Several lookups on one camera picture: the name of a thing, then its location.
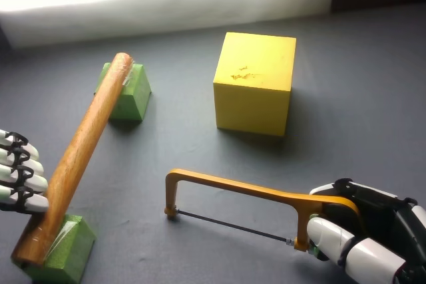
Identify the yellow cube block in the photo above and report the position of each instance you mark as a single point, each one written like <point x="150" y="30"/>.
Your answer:
<point x="253" y="104"/>

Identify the grey table cloth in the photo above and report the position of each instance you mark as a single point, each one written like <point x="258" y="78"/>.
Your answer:
<point x="349" y="97"/>

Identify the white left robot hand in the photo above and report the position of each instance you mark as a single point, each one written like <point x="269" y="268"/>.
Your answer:
<point x="30" y="181"/>

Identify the yellow hacksaw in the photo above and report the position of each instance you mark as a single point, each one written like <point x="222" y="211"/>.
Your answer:
<point x="233" y="186"/>

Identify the green support block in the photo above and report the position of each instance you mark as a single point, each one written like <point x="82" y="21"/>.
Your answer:
<point x="70" y="250"/>
<point x="133" y="97"/>

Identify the orange wooden dowel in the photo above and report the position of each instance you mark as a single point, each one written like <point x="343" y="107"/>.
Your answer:
<point x="83" y="144"/>

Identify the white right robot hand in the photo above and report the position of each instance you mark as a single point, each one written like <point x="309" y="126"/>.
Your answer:
<point x="376" y="254"/>

